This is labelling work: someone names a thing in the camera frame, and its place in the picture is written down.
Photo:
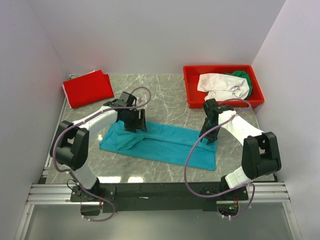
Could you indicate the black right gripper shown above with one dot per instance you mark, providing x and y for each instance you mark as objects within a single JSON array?
[{"x": 211, "y": 137}]

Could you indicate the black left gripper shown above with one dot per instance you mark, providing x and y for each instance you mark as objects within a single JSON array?
[{"x": 139, "y": 123}]

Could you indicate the teal t-shirt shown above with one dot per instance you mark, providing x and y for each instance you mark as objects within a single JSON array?
[{"x": 161, "y": 142}]

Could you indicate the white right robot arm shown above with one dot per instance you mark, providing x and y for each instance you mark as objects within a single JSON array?
[{"x": 260, "y": 151}]

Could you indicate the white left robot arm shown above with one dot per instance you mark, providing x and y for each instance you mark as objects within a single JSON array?
[{"x": 70, "y": 148}]

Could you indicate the red plastic bin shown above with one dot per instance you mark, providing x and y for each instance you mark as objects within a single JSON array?
[{"x": 195, "y": 98}]

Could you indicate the crumpled white t-shirt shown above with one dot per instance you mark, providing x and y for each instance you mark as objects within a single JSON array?
[{"x": 218, "y": 86}]

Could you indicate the green t-shirt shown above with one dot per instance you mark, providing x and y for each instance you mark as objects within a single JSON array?
[{"x": 243, "y": 85}]

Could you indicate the folded red t-shirt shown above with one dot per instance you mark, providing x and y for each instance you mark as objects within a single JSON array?
[{"x": 88, "y": 89}]

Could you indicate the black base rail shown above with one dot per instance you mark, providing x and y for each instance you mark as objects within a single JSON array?
[{"x": 162, "y": 196}]

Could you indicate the aluminium frame rail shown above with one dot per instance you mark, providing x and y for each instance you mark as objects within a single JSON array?
[{"x": 50, "y": 216}]

